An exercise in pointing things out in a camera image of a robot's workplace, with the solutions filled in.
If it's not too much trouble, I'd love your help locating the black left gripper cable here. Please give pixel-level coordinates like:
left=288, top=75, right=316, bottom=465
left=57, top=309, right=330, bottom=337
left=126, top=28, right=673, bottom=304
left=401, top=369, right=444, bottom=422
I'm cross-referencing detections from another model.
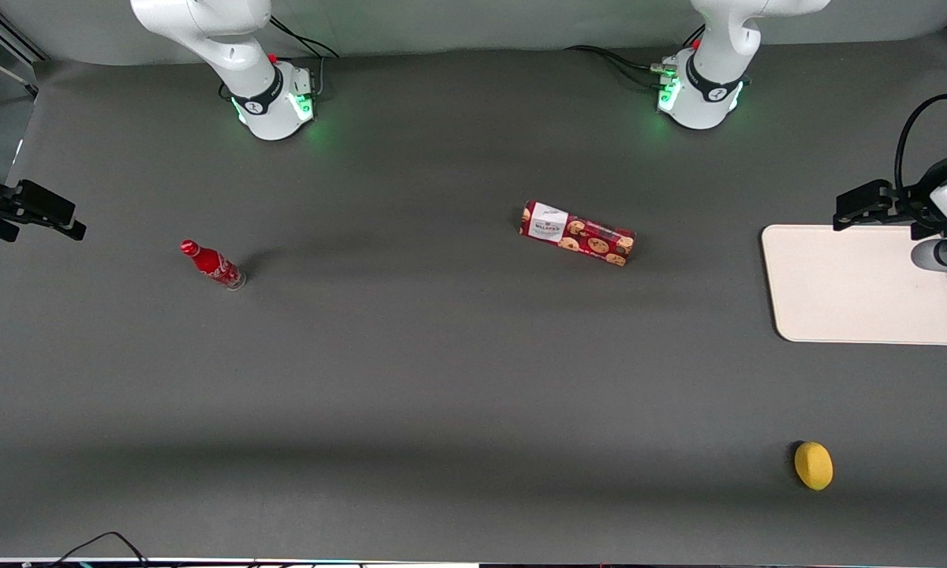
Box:
left=895, top=93, right=947, bottom=192

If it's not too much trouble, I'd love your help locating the red cookie box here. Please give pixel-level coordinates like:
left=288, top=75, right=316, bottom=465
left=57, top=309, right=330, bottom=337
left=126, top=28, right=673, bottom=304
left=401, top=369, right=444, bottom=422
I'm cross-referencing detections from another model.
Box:
left=519, top=200, right=636, bottom=267

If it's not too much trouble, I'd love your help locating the yellow lemon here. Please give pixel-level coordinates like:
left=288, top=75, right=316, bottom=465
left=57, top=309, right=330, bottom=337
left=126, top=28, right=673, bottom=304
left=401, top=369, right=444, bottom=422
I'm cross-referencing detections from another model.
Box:
left=794, top=441, right=834, bottom=491

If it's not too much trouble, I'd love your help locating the thin black table edge cable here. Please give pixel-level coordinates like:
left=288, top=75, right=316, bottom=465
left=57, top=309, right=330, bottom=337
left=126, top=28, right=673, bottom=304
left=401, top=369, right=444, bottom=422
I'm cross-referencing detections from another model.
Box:
left=47, top=531, right=152, bottom=568

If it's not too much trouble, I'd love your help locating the black arm base cable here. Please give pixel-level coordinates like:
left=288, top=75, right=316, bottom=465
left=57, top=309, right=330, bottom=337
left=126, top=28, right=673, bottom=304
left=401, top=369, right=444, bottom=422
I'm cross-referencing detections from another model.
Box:
left=268, top=16, right=341, bottom=99
left=563, top=44, right=676, bottom=89

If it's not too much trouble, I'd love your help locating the black left arm base cable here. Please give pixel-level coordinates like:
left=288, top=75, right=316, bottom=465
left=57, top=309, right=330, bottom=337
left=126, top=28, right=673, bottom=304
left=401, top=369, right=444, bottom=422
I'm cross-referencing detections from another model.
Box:
left=563, top=44, right=676, bottom=89

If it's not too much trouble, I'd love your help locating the aluminium frame rail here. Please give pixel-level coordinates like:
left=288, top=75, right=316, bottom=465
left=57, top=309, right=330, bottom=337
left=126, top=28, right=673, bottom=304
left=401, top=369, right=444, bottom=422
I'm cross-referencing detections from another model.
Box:
left=0, top=0, right=50, bottom=99

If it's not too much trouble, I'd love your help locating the black right arm base cable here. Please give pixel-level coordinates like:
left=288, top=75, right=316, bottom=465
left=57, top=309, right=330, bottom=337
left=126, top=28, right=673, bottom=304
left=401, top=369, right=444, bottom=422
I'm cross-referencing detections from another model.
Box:
left=268, top=16, right=341, bottom=99

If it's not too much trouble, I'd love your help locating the red soda bottle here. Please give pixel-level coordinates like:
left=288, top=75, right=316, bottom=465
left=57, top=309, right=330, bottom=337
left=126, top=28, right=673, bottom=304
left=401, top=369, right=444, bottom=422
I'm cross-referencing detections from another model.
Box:
left=179, top=239, right=247, bottom=291

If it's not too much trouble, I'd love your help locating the white rectangular tray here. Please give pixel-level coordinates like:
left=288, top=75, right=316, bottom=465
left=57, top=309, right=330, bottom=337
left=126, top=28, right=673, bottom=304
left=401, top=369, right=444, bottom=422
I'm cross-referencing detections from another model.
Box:
left=761, top=224, right=947, bottom=346

